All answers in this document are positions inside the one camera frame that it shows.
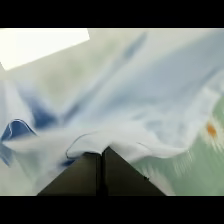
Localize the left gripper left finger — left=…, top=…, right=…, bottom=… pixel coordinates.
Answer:
left=37, top=151, right=102, bottom=197

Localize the light blue T-shirt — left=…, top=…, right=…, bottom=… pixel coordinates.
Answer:
left=0, top=29, right=224, bottom=197

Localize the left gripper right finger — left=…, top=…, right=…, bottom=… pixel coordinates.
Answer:
left=101, top=146, right=166, bottom=197

